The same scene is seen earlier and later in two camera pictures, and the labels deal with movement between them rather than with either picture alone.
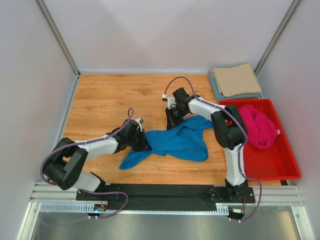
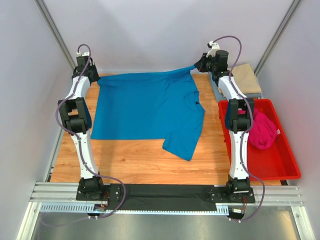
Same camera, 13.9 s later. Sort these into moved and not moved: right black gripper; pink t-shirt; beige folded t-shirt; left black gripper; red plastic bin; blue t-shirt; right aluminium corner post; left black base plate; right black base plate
Moved: right black gripper; blue t-shirt; left black gripper
Not moved: right black base plate; pink t-shirt; right aluminium corner post; beige folded t-shirt; left black base plate; red plastic bin
